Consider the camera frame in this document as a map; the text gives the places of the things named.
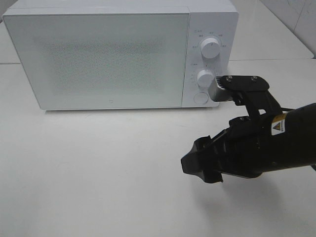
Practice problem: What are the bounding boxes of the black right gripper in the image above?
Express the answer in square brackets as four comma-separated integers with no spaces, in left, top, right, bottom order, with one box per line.
[181,75,286,183]

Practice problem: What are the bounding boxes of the white round door button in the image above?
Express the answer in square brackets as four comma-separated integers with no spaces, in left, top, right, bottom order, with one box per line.
[194,92,209,105]

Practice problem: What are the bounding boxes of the white microwave knob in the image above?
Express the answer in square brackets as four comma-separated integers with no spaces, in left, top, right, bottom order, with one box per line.
[197,70,215,88]
[200,36,221,59]

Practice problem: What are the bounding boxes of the white microwave door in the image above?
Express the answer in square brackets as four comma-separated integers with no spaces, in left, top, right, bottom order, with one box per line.
[4,14,189,110]

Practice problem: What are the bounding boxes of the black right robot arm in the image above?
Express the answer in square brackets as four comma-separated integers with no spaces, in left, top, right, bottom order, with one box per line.
[181,75,316,183]

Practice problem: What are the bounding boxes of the white microwave oven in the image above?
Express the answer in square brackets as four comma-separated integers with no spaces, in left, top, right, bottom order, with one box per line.
[2,0,238,110]

